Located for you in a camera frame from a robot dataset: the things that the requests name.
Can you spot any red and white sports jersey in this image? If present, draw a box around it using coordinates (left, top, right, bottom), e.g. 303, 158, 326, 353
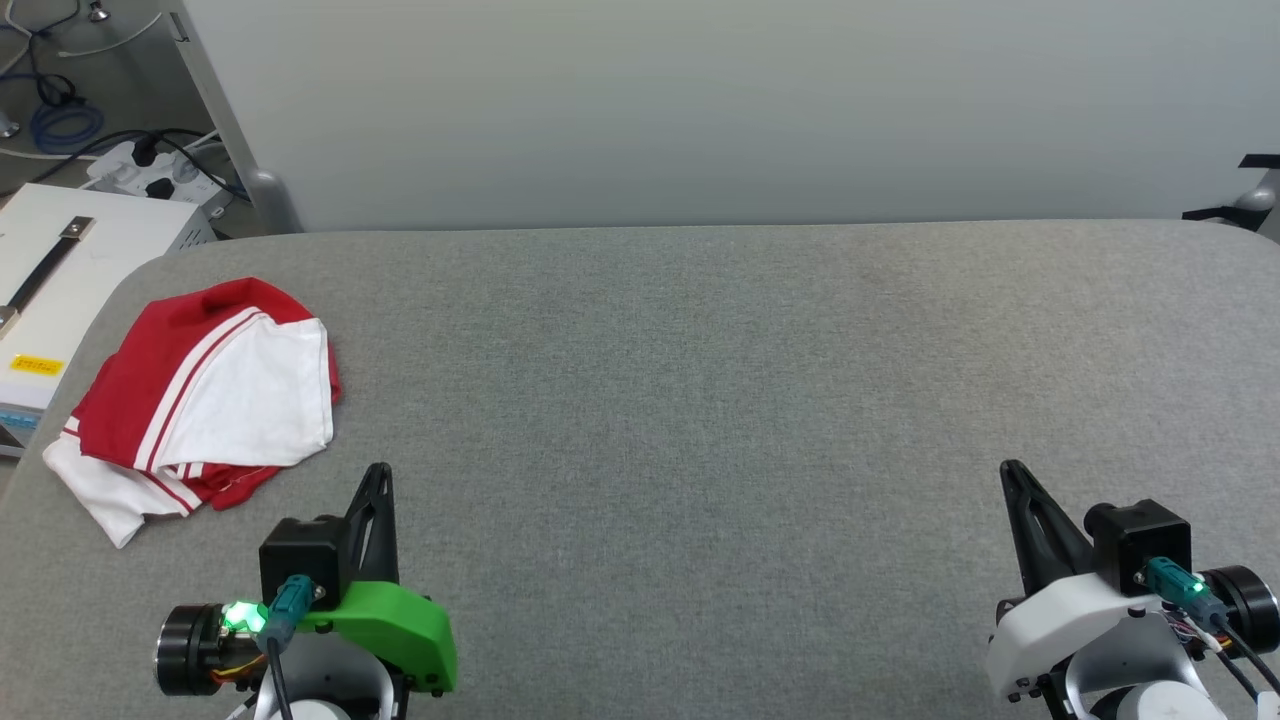
43, 278, 343, 549

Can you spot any grey metal partition post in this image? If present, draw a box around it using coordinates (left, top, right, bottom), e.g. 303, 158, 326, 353
168, 0, 303, 237

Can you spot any white floor cable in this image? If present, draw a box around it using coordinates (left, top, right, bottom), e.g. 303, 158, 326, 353
0, 145, 99, 164

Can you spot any black tangled cable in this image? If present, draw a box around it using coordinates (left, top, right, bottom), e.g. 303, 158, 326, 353
0, 0, 83, 109

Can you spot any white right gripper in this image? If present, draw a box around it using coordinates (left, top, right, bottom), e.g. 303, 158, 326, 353
984, 459, 1201, 703

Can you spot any white equipment box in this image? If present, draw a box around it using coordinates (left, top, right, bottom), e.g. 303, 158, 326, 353
0, 182, 217, 458

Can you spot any right camera cable teal plug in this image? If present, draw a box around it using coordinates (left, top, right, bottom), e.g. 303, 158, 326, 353
1144, 557, 1280, 701

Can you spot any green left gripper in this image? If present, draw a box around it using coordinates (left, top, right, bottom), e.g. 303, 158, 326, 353
298, 462, 460, 697

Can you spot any black power cable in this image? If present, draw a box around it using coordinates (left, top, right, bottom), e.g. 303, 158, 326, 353
0, 127, 246, 203

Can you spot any black grey stand foot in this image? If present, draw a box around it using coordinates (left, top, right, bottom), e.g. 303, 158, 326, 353
1182, 154, 1280, 243

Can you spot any white power strip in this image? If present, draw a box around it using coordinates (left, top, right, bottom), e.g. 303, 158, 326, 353
84, 137, 233, 217

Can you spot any black strap handle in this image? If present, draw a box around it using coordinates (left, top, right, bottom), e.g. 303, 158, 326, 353
0, 215, 97, 337

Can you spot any blue coiled cable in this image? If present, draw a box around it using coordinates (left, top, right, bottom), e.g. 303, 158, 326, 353
29, 99, 105, 154

